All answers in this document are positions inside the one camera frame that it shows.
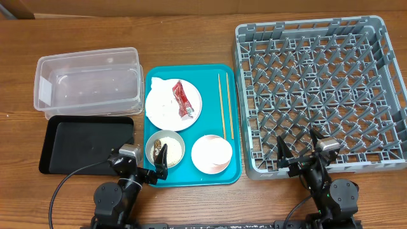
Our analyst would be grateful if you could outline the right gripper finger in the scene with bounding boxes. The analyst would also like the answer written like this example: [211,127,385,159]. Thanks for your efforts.
[277,136,293,168]
[310,128,325,152]

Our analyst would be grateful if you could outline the grey bowl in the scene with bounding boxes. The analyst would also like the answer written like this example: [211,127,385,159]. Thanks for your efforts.
[145,130,185,168]

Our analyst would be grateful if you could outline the pink shallow bowl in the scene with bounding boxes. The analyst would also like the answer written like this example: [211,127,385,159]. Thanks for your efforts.
[191,135,233,175]

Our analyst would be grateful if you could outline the white round plate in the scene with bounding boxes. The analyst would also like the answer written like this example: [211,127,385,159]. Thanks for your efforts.
[146,79,202,132]

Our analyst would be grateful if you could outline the red snack wrapper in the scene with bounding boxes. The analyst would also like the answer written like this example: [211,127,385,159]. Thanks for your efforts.
[172,80,194,118]

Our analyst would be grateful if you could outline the white napkin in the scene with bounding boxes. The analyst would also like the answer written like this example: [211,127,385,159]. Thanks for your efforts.
[151,77,175,95]

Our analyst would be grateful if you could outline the white rice pile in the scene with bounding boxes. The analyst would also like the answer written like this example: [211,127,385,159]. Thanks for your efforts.
[150,137,183,167]

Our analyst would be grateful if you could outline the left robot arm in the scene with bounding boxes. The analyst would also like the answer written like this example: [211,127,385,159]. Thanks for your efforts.
[90,144,168,228]

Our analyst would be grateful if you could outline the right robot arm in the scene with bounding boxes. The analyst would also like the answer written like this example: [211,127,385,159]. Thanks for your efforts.
[277,128,362,229]

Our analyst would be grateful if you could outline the grey plastic dishwasher rack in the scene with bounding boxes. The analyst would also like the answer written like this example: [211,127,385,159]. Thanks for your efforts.
[233,15,406,180]

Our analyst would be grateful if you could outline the clear plastic waste bin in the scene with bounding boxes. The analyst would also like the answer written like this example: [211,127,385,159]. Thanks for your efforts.
[33,47,144,119]

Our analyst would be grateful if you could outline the black rectangular tray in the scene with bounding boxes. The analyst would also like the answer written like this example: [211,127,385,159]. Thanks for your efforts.
[39,115,134,174]

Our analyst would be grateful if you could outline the teal plastic serving tray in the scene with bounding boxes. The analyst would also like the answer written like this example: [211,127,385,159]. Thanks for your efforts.
[146,64,242,188]

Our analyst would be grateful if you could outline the right wooden chopstick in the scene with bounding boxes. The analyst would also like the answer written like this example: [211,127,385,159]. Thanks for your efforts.
[226,72,234,140]

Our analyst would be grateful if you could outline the wooden chopstick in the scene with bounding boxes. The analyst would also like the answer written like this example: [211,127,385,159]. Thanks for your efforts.
[226,72,234,140]
[217,74,227,140]

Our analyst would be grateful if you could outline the left wooden chopstick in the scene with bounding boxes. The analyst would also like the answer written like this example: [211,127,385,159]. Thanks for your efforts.
[217,74,227,140]

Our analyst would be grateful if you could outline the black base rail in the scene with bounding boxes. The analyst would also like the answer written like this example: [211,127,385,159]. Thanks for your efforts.
[81,220,362,229]

